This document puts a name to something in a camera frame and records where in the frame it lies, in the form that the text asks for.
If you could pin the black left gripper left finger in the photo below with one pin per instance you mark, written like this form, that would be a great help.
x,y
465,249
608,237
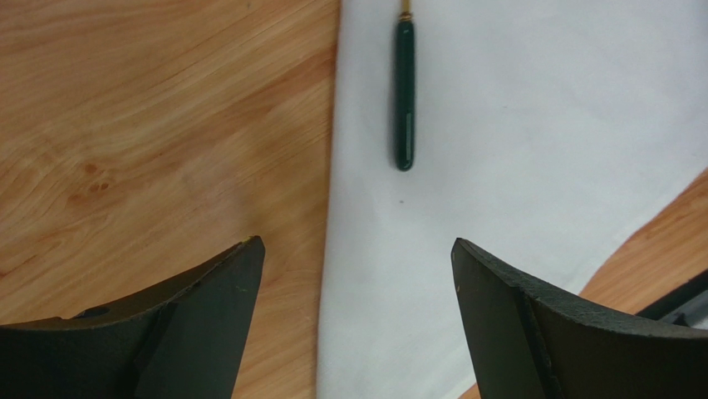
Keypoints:
x,y
181,338

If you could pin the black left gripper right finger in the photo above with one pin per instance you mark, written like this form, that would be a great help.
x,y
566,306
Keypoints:
x,y
531,339

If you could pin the white cloth napkin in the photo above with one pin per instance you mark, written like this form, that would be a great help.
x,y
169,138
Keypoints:
x,y
546,132

